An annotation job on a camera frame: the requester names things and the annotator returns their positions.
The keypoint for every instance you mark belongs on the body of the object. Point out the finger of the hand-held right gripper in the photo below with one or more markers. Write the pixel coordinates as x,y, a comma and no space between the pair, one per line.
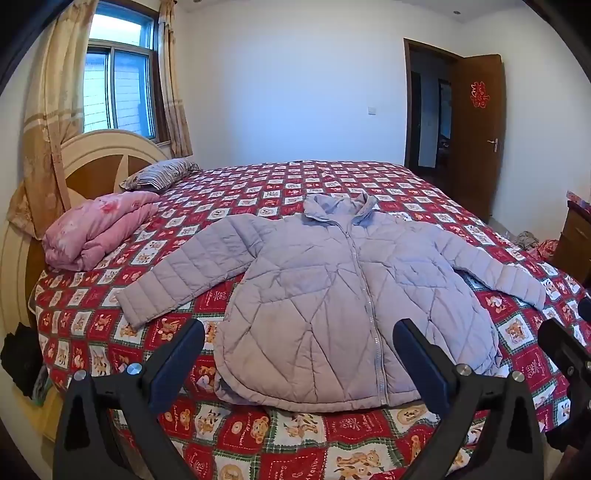
561,346
585,310

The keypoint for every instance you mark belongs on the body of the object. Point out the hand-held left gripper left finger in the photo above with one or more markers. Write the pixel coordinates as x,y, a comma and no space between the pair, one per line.
183,353

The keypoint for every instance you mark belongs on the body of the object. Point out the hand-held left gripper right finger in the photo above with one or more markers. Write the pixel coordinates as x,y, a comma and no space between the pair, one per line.
418,355

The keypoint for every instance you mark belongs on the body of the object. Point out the lilac quilted puffer jacket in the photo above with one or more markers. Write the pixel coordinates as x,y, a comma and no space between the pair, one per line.
323,300

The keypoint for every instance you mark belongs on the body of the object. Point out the grey clothes on floor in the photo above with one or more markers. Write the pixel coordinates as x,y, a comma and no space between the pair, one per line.
527,240

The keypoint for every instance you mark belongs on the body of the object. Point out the wooden cabinet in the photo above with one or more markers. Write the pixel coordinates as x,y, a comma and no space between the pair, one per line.
575,244

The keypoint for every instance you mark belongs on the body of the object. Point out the red patterned cloth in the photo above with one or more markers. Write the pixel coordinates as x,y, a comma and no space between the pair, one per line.
547,248

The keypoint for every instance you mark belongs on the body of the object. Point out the red printed bear blanket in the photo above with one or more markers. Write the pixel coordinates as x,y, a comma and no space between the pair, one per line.
300,443

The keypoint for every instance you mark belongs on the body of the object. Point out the pink folded quilt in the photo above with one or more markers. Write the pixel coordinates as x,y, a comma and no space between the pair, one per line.
92,230

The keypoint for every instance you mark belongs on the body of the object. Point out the dark cloth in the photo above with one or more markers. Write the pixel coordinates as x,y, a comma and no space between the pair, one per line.
21,360

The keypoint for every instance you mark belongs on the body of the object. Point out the brown wooden door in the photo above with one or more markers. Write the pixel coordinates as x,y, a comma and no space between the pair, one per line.
480,175

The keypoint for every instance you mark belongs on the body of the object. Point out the striped pillow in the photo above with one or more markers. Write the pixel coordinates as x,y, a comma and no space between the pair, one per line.
159,174

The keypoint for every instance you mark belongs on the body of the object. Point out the beige wooden headboard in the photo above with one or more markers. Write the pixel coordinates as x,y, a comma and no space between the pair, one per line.
92,152

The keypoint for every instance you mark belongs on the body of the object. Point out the red paper door decoration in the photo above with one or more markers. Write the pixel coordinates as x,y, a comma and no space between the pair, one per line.
479,94

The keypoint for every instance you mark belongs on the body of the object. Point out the window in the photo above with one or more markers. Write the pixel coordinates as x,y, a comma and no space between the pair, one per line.
124,87

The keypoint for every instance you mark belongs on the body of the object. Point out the dark wooden door frame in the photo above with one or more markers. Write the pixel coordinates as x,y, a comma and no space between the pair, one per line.
407,101

